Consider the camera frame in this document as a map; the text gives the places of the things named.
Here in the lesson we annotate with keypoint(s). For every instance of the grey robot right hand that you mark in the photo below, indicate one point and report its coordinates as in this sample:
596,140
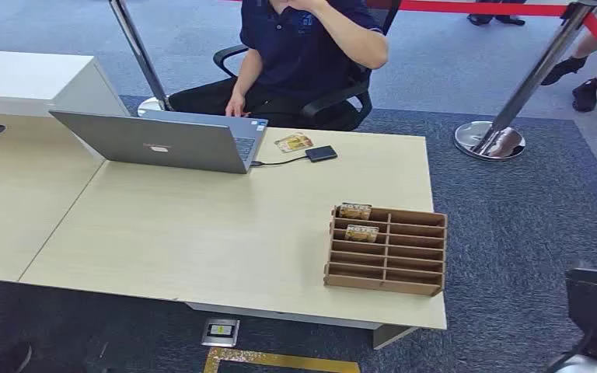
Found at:
594,301

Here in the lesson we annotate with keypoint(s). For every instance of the person's left forearm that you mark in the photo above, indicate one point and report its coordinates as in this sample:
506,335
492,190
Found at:
352,36

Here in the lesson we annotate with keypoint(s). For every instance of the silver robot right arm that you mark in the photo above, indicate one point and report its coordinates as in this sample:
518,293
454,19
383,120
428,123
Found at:
587,366

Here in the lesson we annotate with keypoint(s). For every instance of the person's right forearm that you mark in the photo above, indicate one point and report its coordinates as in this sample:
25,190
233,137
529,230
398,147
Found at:
249,74

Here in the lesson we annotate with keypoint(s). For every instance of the person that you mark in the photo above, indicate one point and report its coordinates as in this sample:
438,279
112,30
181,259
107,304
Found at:
298,51
494,19
584,95

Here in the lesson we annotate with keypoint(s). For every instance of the wooden card holder rack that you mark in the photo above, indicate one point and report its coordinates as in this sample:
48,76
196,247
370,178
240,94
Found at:
388,280

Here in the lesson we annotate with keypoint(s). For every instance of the gold hotel card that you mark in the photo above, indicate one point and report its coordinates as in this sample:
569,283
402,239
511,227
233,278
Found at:
355,211
362,233
293,142

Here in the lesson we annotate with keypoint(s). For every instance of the person's right hand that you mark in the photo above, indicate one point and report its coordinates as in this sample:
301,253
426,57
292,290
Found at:
236,106

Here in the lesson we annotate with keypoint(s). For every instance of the black external drive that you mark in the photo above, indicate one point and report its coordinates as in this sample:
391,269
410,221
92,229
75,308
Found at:
321,153

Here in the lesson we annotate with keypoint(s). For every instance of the black office chair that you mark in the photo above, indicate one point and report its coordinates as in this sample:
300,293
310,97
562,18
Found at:
341,101

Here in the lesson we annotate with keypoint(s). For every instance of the silver floor socket box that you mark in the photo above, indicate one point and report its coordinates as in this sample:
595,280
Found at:
220,332

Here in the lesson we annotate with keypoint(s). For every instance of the grey laptop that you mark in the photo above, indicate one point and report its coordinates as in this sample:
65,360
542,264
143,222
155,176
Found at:
149,144

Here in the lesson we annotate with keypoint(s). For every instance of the white cabinet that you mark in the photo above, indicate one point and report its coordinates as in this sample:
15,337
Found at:
25,77

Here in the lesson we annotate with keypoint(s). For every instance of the white desk frame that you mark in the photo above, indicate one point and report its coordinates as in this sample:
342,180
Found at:
391,337

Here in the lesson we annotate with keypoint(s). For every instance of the chrome stanchion post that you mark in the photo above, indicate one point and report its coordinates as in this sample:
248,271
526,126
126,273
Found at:
139,51
535,72

